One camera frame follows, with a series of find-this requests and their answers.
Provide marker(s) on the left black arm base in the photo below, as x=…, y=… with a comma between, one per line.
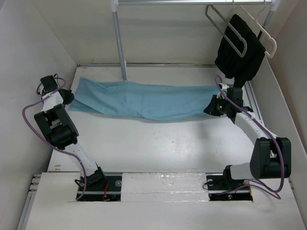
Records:
x=109, y=191

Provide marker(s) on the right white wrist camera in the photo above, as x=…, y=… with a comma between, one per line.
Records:
x=222, y=94

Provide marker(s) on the metal clothes rack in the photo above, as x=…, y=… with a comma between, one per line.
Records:
x=208, y=4

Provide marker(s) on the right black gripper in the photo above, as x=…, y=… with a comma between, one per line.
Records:
x=210, y=109

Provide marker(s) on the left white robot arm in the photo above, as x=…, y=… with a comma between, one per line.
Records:
x=59, y=130

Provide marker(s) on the light blue trousers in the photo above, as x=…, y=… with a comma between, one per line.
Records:
x=147, y=101

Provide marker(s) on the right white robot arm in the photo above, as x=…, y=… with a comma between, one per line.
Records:
x=271, y=156

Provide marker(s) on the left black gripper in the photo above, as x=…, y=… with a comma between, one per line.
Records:
x=69, y=97

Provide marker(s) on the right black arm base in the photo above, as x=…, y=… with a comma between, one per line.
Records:
x=220, y=190

